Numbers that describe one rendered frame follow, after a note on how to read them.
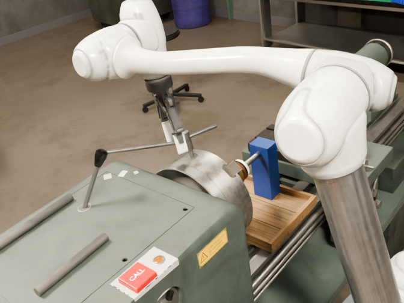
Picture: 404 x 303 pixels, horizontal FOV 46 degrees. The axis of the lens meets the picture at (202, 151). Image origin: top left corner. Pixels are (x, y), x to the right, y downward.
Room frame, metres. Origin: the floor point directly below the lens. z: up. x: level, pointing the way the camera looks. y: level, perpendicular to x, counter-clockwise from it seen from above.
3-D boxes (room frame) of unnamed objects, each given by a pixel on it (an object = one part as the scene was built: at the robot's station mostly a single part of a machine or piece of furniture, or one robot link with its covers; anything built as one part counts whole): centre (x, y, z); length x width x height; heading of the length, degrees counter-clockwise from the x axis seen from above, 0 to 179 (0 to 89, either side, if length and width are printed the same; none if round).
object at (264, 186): (1.48, -0.22, 1.00); 0.08 x 0.06 x 0.23; 45
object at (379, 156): (1.67, -0.46, 0.90); 0.53 x 0.30 x 0.06; 45
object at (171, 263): (0.78, 0.16, 1.23); 0.13 x 0.08 x 0.06; 135
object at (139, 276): (0.76, 0.18, 1.26); 0.06 x 0.06 x 0.02; 45
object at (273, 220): (1.41, -0.15, 0.89); 0.36 x 0.30 x 0.04; 45
